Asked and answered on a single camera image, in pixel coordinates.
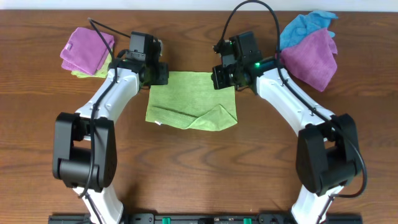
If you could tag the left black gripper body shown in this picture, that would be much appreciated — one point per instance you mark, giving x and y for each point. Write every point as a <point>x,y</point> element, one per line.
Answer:
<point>160,74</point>

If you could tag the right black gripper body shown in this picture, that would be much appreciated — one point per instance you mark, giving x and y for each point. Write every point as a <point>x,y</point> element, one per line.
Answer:
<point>226,77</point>

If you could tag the green microfiber cloth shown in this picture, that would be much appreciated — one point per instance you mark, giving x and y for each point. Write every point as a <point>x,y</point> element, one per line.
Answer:
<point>189,101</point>

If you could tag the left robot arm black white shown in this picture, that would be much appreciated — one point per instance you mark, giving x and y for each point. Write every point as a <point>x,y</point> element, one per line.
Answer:
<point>84,151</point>

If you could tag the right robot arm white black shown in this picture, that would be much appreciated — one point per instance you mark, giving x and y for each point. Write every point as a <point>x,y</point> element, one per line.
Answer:
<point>327,157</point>

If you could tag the folded green cloth under purple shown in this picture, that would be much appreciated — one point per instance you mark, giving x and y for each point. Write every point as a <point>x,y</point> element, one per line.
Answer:
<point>101,73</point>

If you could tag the crumpled blue cloth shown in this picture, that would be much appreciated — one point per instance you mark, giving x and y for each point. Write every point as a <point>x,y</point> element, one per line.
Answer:
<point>303,25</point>

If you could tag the crumpled purple cloth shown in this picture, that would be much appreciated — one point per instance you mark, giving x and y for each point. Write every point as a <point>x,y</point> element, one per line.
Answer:
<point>313,59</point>

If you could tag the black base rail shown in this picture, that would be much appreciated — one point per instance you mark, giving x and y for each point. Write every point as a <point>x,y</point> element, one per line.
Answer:
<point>262,218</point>

